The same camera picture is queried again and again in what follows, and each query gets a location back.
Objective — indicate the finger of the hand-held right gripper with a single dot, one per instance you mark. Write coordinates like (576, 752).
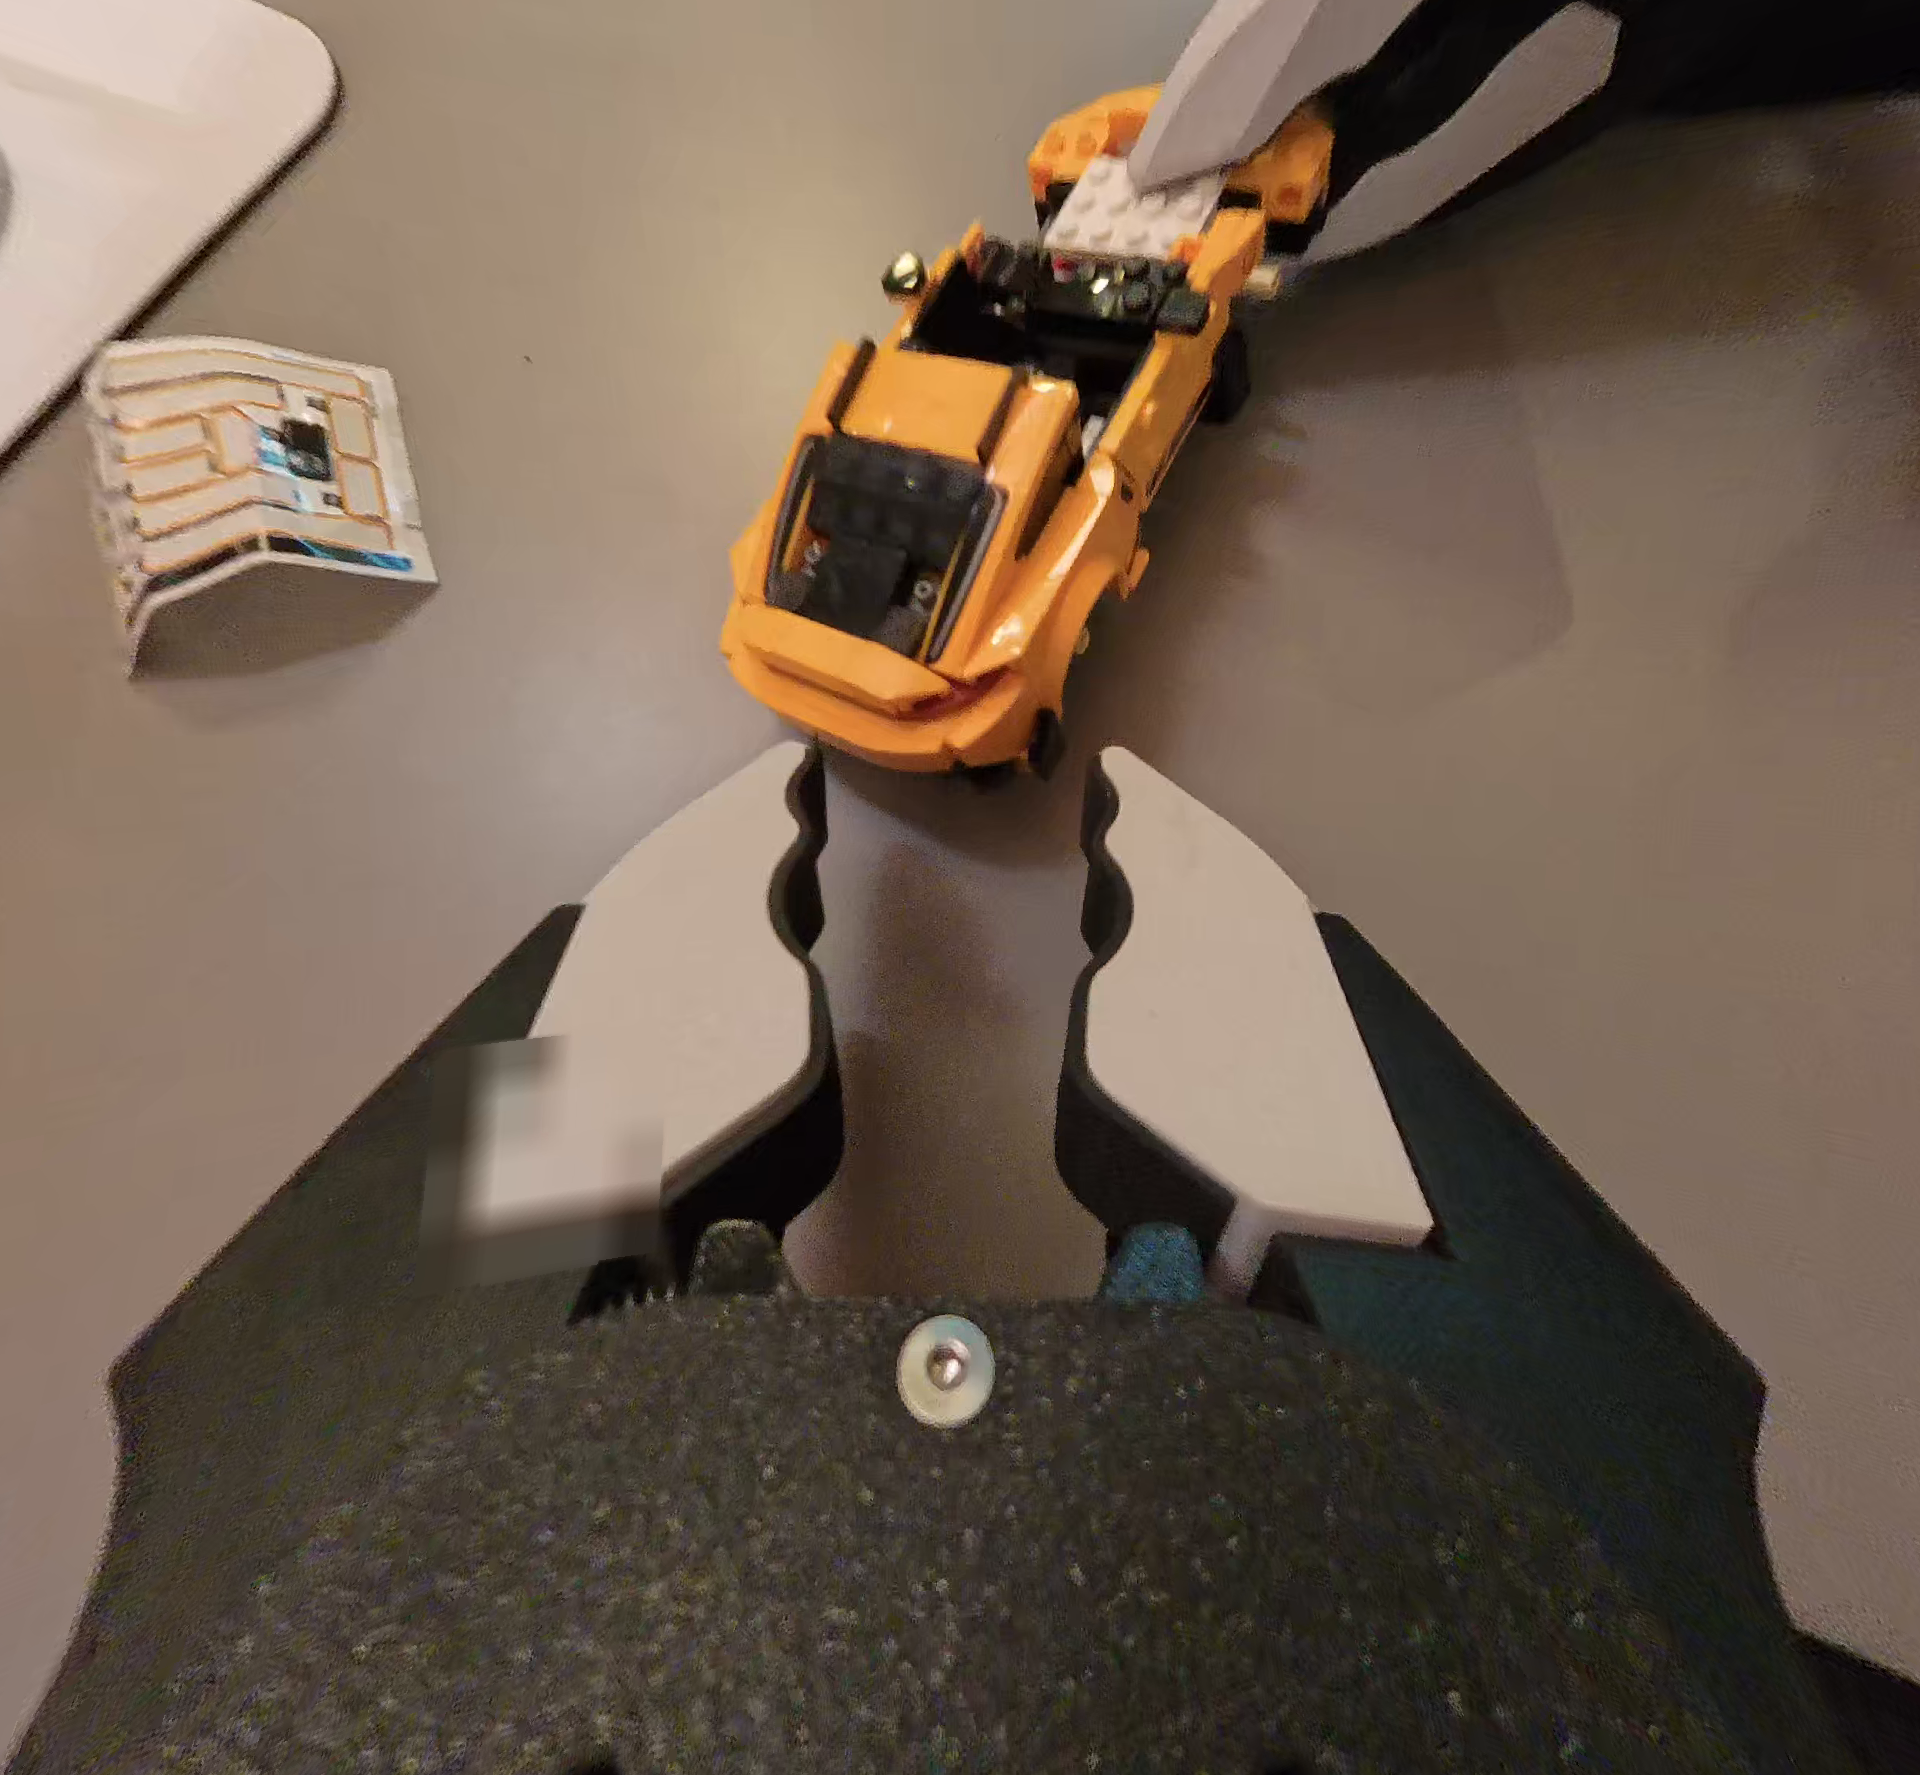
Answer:
(1292, 21)
(1486, 139)

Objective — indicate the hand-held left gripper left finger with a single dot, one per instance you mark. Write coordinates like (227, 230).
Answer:
(675, 995)

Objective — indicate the lego sticker sheet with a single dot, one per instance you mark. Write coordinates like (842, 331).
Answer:
(226, 455)

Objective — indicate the orange black lego car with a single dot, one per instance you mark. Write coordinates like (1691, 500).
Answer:
(932, 455)

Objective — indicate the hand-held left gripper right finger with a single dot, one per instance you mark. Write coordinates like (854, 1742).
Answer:
(1229, 1025)

